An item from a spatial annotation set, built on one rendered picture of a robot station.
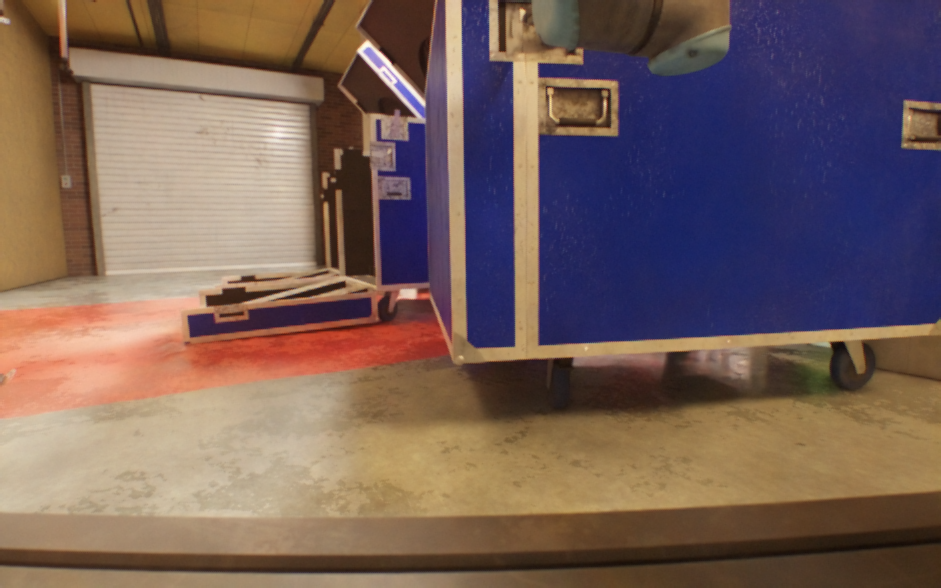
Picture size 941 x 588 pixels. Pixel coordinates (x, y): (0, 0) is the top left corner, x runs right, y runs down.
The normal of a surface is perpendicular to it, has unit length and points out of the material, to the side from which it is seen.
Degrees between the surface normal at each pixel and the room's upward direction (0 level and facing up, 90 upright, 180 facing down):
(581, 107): 90
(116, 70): 90
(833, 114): 90
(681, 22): 123
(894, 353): 90
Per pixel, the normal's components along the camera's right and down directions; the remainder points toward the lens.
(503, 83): 0.13, 0.11
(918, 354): -0.87, 0.07
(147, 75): 0.50, 0.09
